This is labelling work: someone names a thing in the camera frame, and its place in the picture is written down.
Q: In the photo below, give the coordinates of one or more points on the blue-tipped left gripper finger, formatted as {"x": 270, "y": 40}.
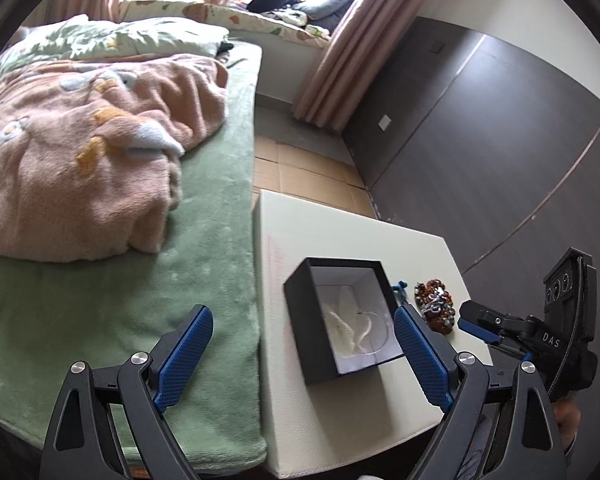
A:
{"x": 479, "y": 321}

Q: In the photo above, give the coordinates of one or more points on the person's right hand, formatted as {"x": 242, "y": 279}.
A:
{"x": 568, "y": 418}

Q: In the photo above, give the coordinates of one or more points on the white organza pouch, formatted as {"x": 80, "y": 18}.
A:
{"x": 353, "y": 330}

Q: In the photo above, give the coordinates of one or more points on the white bedside table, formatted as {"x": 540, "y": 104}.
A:
{"x": 311, "y": 429}

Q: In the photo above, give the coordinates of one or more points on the grey cushion on window seat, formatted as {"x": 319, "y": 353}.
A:
{"x": 326, "y": 14}

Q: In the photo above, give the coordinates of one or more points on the floral window seat cushion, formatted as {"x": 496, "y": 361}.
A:
{"x": 229, "y": 18}

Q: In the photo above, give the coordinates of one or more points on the white wall socket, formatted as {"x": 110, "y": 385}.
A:
{"x": 384, "y": 122}

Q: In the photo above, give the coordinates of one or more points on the cardboard sheet on floor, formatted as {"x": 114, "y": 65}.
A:
{"x": 282, "y": 168}

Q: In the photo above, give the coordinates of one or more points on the pink fleece blanket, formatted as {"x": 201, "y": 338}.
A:
{"x": 90, "y": 153}

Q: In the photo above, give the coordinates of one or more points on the green floral pillow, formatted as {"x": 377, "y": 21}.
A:
{"x": 82, "y": 39}

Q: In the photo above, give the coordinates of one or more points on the dark wall switch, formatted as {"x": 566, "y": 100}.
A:
{"x": 437, "y": 47}

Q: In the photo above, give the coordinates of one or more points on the pink curtain right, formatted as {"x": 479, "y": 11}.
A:
{"x": 362, "y": 43}

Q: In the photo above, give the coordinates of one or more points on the green bed sheet mattress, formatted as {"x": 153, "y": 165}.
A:
{"x": 52, "y": 315}

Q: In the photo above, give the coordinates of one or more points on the black jewelry box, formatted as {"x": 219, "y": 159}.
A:
{"x": 319, "y": 363}

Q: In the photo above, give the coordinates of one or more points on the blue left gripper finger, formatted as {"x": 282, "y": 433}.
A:
{"x": 430, "y": 356}
{"x": 176, "y": 356}

